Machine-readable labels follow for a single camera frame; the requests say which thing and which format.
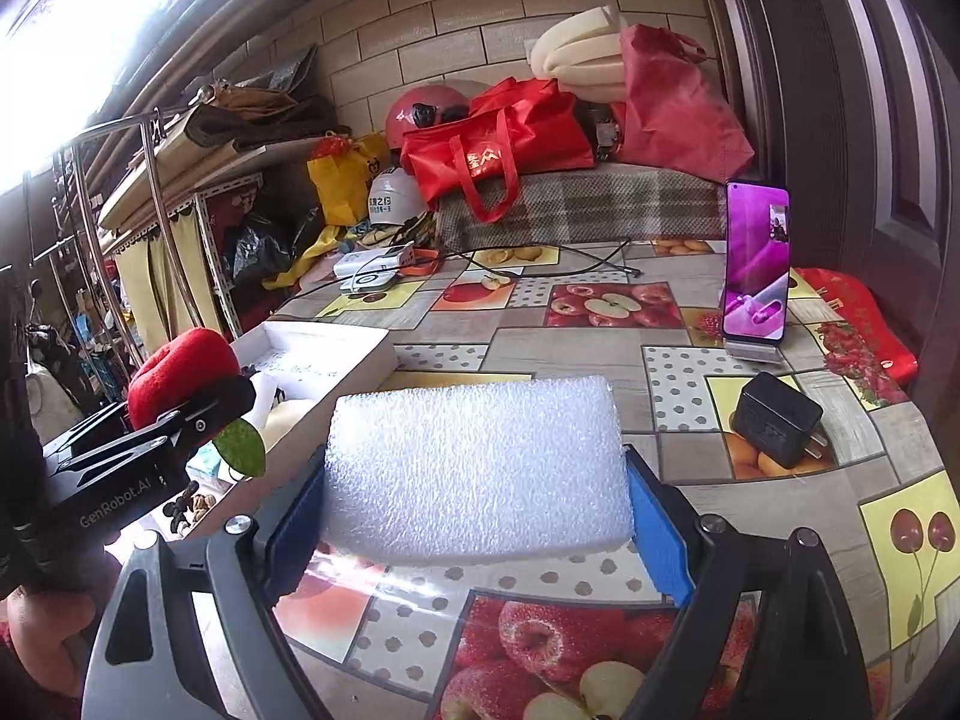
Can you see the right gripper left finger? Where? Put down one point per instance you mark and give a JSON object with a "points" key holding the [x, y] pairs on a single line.
{"points": [[289, 529]]}

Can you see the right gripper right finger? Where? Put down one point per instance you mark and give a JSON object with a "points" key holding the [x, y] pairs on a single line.
{"points": [[665, 535]]}

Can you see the red plush apple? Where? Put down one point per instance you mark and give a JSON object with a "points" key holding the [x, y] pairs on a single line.
{"points": [[198, 374]]}

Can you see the white foam block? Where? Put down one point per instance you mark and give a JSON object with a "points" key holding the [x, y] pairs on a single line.
{"points": [[476, 473]]}

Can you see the left hand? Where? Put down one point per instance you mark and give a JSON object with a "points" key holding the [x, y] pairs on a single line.
{"points": [[40, 623]]}

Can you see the white shallow tray box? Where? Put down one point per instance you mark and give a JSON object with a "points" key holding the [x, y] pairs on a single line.
{"points": [[302, 369]]}

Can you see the black power adapter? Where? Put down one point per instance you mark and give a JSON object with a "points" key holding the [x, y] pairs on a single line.
{"points": [[779, 421]]}

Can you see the fruit pattern tablecloth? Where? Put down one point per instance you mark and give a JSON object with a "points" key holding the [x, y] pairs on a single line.
{"points": [[575, 636]]}

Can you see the yellow curtain shelf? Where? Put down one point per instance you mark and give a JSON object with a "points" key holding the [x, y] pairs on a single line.
{"points": [[166, 284]]}

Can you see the metal clothes rack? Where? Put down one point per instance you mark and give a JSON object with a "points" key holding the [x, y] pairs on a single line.
{"points": [[159, 131]]}

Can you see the white power bank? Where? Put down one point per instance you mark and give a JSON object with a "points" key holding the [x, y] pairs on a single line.
{"points": [[363, 271]]}

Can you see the smartphone on stand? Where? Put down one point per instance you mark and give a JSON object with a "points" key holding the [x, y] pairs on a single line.
{"points": [[754, 305]]}

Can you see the plaid covered bench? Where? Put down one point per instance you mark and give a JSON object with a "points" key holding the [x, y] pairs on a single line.
{"points": [[612, 202]]}

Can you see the white helmet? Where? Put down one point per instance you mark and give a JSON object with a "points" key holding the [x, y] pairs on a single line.
{"points": [[394, 198]]}

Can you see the yellow shopping bag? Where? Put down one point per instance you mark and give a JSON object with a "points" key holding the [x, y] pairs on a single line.
{"points": [[342, 170]]}

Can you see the red cloth bag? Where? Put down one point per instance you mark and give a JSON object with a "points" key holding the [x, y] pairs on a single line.
{"points": [[672, 116]]}

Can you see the red tote bag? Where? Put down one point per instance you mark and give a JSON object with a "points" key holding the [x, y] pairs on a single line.
{"points": [[513, 129]]}

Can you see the pink helmet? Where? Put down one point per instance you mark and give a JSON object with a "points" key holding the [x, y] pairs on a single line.
{"points": [[424, 106]]}

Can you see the cream foam stack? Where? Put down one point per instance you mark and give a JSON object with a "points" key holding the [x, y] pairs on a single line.
{"points": [[583, 55]]}

